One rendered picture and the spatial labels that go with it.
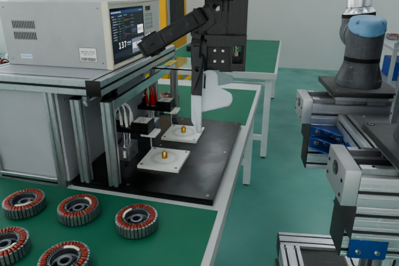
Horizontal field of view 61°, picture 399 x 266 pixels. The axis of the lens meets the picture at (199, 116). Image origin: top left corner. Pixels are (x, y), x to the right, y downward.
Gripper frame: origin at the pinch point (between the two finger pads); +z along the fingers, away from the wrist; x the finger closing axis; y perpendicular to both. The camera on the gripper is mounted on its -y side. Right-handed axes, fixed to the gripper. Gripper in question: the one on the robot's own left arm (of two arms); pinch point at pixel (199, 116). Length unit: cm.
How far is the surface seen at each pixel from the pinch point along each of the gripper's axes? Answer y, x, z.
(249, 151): 18, 164, 87
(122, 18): -31, 57, -11
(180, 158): -13, 55, 37
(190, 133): -12, 77, 37
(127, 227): -20.1, 15.5, 36.8
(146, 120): -25, 55, 23
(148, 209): -16.4, 23.0, 36.7
